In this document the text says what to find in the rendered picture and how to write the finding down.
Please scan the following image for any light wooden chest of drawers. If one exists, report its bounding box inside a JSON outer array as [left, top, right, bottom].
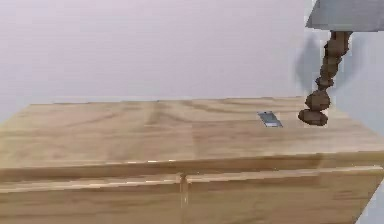
[[0, 96, 384, 224]]

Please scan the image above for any small grey flat phone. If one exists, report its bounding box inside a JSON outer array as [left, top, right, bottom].
[[256, 111, 284, 129]]

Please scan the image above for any brown lamp with grey shade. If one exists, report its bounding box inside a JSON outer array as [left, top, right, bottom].
[[297, 0, 384, 127]]

